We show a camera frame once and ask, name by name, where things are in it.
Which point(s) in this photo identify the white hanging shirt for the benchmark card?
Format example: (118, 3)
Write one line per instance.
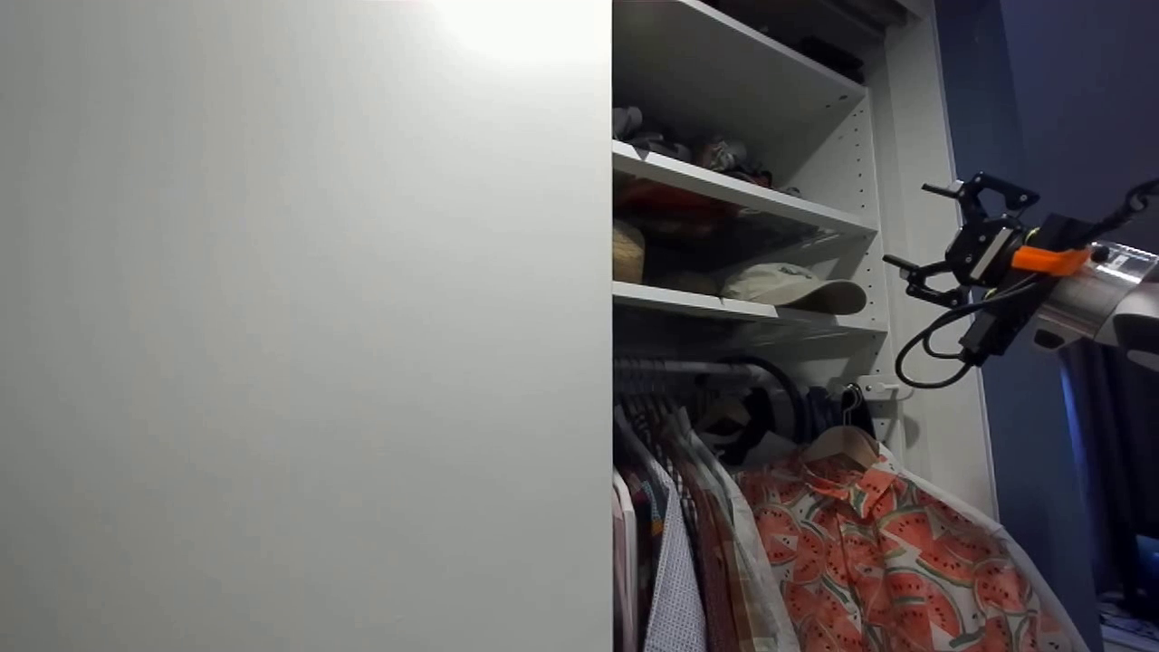
(674, 593)

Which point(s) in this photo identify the watermelon print shirt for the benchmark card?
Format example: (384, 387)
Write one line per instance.
(871, 568)

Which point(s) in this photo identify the beige folded item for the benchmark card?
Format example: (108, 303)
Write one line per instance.
(629, 253)

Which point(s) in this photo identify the white sliding closet door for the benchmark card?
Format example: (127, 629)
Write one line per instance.
(302, 328)

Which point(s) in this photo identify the orange camera mount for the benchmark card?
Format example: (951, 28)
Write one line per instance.
(1050, 259)

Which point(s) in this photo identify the hanging clothes on rail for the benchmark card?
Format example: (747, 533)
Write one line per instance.
(743, 546)

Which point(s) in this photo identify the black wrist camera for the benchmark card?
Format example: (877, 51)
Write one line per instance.
(1001, 323)

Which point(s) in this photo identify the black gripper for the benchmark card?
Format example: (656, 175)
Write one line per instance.
(977, 253)

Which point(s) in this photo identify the dark red folded item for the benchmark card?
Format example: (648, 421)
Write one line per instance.
(674, 207)

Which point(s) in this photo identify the grey crumpled item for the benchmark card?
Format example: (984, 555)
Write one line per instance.
(722, 153)

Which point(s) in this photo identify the wooden clothes hanger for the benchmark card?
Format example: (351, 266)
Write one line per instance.
(846, 444)

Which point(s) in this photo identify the white closet shelving unit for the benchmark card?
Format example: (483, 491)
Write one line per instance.
(747, 74)

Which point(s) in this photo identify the dark blue curtain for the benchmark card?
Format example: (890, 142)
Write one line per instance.
(1128, 485)

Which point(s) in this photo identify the metal clothes rail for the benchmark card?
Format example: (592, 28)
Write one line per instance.
(674, 369)

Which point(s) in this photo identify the blue hanging fabric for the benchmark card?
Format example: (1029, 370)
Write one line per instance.
(1017, 458)

